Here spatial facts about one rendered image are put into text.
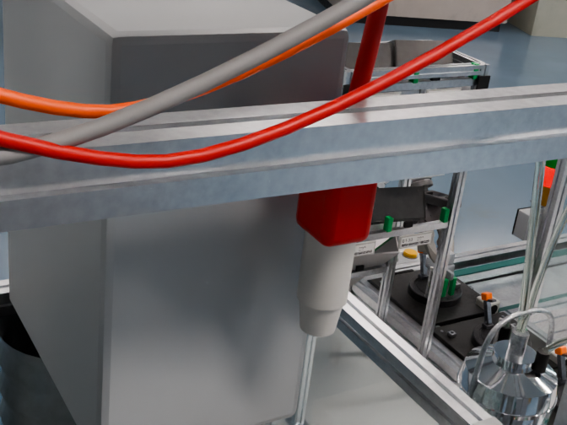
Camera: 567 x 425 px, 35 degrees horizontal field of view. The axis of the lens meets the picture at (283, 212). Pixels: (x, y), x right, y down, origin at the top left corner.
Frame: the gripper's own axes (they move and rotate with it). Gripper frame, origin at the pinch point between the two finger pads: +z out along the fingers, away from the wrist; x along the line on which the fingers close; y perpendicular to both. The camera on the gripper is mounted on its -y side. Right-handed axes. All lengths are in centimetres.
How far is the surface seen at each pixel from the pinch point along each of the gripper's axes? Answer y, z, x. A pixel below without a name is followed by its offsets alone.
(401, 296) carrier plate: 9.3, 7.3, 9.4
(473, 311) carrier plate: -0.4, 15.5, -4.3
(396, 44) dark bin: -48, -37, 36
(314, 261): -121, 12, 109
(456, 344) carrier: -8.4, 22.3, 10.3
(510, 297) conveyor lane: 10.2, 13.6, -27.1
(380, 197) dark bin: -27.8, -11.6, 34.6
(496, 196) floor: 236, -57, -242
